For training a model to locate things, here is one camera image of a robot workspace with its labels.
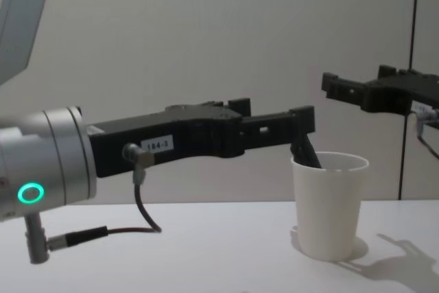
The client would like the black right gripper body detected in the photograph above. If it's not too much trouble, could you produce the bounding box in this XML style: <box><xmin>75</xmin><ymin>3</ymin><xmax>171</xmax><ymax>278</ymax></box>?
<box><xmin>362</xmin><ymin>69</ymin><xmax>439</xmax><ymax>116</ymax></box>

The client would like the white paper cup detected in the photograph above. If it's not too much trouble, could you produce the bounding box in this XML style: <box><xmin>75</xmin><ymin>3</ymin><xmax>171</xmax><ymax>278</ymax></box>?
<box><xmin>290</xmin><ymin>151</ymin><xmax>370</xmax><ymax>263</ymax></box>

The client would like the dark left gripper cable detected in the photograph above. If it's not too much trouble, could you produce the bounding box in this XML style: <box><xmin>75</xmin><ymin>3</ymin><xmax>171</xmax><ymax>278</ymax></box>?
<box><xmin>46</xmin><ymin>142</ymin><xmax>163</xmax><ymax>251</ymax></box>

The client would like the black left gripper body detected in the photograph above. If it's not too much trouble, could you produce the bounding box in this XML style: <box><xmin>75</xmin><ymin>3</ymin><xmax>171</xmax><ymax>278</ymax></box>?
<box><xmin>87</xmin><ymin>100</ymin><xmax>246</xmax><ymax>180</ymax></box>

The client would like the white table cloth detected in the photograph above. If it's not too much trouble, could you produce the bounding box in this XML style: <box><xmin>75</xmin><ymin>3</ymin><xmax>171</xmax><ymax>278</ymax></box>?
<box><xmin>0</xmin><ymin>198</ymin><xmax>439</xmax><ymax>293</ymax></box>

